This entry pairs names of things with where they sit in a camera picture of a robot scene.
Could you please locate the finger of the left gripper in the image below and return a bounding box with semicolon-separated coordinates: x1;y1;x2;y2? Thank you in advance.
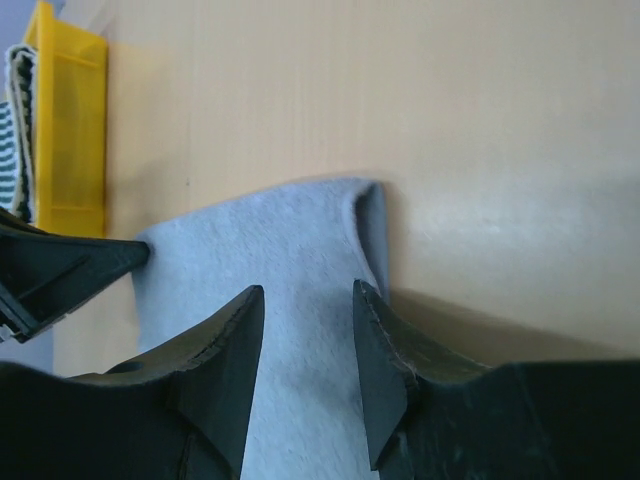
1;209;150;343

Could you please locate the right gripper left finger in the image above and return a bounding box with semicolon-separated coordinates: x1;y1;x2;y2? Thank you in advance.
1;285;265;479

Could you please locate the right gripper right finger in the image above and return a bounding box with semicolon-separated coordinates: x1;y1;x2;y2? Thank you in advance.
353;280;639;479

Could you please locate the black white striped towel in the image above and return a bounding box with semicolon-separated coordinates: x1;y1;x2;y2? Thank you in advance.
1;43;38;224

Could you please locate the light grey cloth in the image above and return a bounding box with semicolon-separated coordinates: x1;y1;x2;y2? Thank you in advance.
133;178;389;479

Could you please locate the yellow plastic tray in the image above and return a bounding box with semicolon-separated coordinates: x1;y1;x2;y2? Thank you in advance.
24;1;108;237

